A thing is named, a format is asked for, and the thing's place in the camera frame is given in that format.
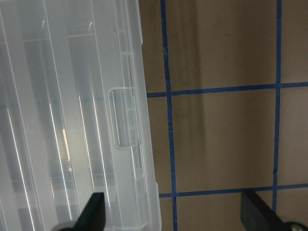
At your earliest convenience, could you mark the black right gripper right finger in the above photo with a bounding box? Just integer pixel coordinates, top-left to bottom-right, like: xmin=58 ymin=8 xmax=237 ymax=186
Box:
xmin=241 ymin=190 xmax=292 ymax=231

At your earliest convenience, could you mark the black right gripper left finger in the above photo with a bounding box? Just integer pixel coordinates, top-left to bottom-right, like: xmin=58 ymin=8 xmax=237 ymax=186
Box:
xmin=71 ymin=192 xmax=106 ymax=231

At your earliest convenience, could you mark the translucent plastic storage box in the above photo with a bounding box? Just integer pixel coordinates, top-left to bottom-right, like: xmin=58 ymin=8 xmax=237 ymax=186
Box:
xmin=0 ymin=0 xmax=162 ymax=231

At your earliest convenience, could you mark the blue tape strip horizontal lower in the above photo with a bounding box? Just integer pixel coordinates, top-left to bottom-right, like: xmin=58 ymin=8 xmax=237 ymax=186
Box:
xmin=159 ymin=183 xmax=308 ymax=198

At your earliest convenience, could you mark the blue tape strip horizontal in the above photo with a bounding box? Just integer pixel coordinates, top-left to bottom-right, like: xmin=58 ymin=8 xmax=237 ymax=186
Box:
xmin=159 ymin=183 xmax=308 ymax=198
xmin=147 ymin=82 xmax=308 ymax=98

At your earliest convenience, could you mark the blue tape strip horizontal upper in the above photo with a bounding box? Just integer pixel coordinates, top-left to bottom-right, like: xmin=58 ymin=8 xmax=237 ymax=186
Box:
xmin=147 ymin=82 xmax=308 ymax=98

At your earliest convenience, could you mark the blue tape strip vertical right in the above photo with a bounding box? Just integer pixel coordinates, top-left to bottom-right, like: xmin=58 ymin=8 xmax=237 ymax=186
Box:
xmin=272 ymin=0 xmax=282 ymax=212

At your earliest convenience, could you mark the blue tape strip vertical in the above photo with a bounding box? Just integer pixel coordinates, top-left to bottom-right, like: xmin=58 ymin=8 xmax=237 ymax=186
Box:
xmin=272 ymin=0 xmax=282 ymax=212
xmin=160 ymin=0 xmax=178 ymax=231

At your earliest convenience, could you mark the blue tape strip vertical left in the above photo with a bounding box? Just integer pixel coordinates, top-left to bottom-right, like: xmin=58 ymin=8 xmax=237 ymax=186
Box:
xmin=160 ymin=0 xmax=178 ymax=231

